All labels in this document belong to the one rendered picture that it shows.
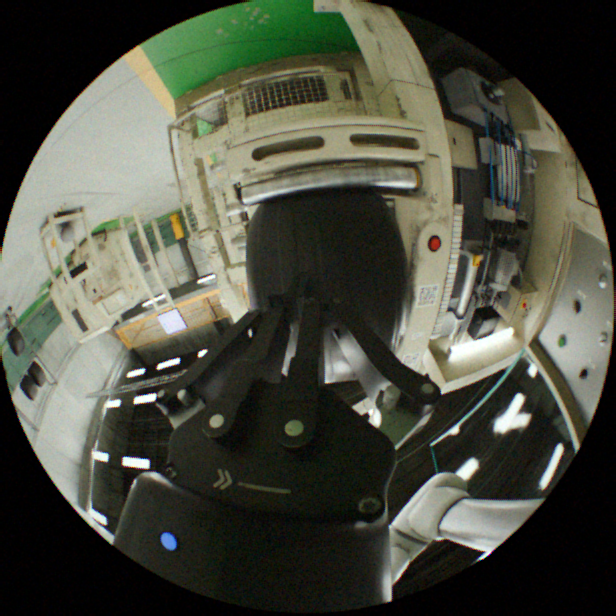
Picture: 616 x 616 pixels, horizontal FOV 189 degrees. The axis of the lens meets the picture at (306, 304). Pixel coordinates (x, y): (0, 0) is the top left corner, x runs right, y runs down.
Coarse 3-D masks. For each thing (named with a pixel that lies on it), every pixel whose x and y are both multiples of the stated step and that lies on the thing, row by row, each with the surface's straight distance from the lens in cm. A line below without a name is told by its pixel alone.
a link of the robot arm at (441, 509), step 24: (432, 480) 59; (456, 480) 58; (408, 504) 60; (432, 504) 53; (456, 504) 51; (480, 504) 48; (504, 504) 45; (528, 504) 43; (408, 528) 56; (432, 528) 52; (456, 528) 48; (480, 528) 44; (504, 528) 41
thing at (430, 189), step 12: (432, 156) 38; (420, 168) 40; (432, 168) 38; (420, 180) 40; (432, 180) 38; (384, 192) 60; (396, 192) 52; (408, 192) 45; (420, 192) 41; (432, 192) 37
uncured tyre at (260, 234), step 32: (320, 192) 37; (352, 192) 37; (256, 224) 36; (288, 224) 32; (320, 224) 31; (352, 224) 31; (384, 224) 33; (256, 256) 32; (288, 256) 29; (320, 256) 28; (352, 256) 28; (384, 256) 30; (256, 288) 32; (320, 288) 28; (352, 288) 28; (384, 288) 29; (384, 320) 31; (288, 352) 33
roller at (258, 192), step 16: (288, 176) 36; (304, 176) 35; (320, 176) 35; (336, 176) 35; (352, 176) 35; (368, 176) 36; (384, 176) 37; (400, 176) 38; (416, 176) 40; (240, 192) 37; (256, 192) 36; (272, 192) 35; (288, 192) 35; (304, 192) 36
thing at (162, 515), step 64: (320, 384) 8; (192, 448) 8; (256, 448) 7; (320, 448) 6; (384, 448) 6; (128, 512) 5; (192, 512) 4; (256, 512) 4; (320, 512) 6; (384, 512) 6; (192, 576) 4; (256, 576) 4; (320, 576) 4; (384, 576) 6
